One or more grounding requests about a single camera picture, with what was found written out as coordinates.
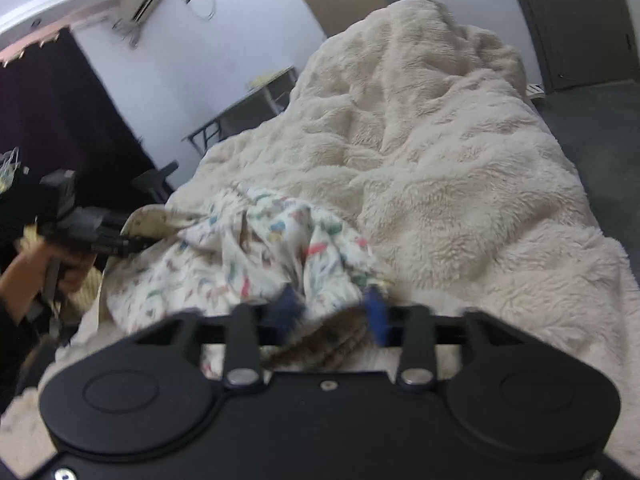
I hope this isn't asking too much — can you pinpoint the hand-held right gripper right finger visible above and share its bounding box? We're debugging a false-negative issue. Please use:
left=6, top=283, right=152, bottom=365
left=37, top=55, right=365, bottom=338
left=361, top=285, right=507, bottom=389

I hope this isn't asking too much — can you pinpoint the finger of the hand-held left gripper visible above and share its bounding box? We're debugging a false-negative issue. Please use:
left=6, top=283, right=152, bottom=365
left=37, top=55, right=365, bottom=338
left=97, top=234, right=149, bottom=258
left=101, top=211, right=135, bottom=235

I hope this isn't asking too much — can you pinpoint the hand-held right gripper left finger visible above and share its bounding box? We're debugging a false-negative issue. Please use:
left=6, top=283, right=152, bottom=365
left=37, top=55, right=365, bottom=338
left=135, top=285, right=307, bottom=390

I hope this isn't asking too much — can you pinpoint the white printed garment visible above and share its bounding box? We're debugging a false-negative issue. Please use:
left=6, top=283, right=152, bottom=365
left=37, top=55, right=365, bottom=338
left=102, top=185, right=394, bottom=372

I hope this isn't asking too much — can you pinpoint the person's left hand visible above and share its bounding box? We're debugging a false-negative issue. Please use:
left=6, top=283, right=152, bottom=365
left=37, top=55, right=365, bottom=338
left=0, top=246, right=97, bottom=326

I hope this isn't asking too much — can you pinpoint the black chair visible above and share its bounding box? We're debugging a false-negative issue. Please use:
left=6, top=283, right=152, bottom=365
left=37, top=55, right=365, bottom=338
left=131, top=160, right=181, bottom=202

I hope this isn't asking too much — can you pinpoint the yellow foam mattress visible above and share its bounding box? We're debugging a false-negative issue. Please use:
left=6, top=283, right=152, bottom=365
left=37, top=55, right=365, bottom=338
left=14, top=224, right=103, bottom=313

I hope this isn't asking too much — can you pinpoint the hanging clip drying rack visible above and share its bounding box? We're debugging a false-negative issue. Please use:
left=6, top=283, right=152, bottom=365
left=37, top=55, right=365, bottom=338
left=0, top=146, right=24, bottom=197

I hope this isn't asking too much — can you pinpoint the dark curtain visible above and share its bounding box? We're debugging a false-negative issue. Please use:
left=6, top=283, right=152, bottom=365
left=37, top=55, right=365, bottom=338
left=0, top=27, right=157, bottom=271

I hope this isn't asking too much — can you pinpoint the grey desk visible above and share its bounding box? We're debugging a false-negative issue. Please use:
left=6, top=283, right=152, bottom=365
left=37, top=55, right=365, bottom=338
left=181, top=65, right=299, bottom=159

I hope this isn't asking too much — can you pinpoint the cream fluffy blanket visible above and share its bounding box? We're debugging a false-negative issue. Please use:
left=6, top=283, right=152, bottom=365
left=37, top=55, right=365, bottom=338
left=0, top=0, right=640, bottom=467

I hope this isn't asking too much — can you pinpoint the brown cabinet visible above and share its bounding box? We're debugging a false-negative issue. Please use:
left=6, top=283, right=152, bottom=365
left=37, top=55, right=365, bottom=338
left=299, top=0, right=389, bottom=39

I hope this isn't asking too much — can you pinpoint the dark grey door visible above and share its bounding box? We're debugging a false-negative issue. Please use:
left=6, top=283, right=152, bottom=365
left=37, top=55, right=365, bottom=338
left=501, top=0, right=640, bottom=94

